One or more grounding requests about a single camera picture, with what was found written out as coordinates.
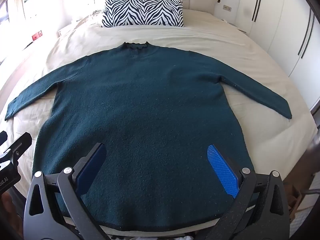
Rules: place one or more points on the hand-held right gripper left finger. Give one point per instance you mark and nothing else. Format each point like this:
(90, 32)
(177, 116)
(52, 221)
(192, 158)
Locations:
(91, 166)

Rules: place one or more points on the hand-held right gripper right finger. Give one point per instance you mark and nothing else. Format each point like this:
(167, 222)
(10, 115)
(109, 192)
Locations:
(222, 172)

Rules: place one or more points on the dark teal knit sweater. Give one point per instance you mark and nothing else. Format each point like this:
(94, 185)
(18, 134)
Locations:
(150, 105)

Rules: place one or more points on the red box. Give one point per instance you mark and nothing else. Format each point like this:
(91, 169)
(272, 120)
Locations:
(37, 35)

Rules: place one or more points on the bed with beige sheet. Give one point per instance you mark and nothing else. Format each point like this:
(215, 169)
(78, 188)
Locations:
(212, 38)

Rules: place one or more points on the zebra print pillow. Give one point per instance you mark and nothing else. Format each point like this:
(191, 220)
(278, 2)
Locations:
(142, 11)

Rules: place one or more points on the wall power socket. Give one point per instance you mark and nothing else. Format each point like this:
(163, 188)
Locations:
(227, 8)

